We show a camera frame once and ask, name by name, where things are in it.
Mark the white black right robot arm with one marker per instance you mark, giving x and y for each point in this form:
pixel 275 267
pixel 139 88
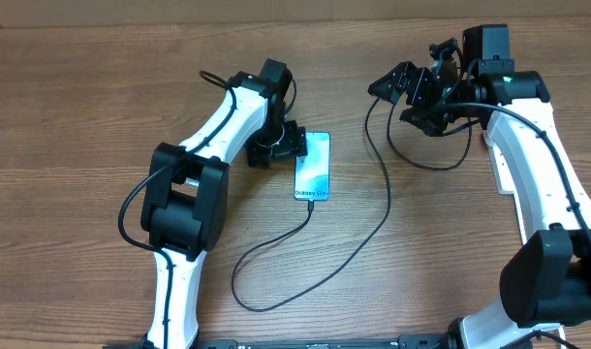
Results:
pixel 546 285

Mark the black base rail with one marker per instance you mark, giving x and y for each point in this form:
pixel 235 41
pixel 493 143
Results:
pixel 320 344

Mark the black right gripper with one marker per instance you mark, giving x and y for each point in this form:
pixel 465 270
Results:
pixel 420 81

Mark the white power strip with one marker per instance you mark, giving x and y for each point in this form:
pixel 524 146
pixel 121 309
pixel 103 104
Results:
pixel 502 176

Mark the blue Galaxy smartphone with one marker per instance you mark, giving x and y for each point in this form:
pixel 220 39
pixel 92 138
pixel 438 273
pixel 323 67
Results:
pixel 312 179

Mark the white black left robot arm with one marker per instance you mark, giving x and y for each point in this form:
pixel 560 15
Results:
pixel 186 193

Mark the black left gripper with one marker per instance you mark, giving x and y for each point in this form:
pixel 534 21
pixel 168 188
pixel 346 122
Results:
pixel 295 142

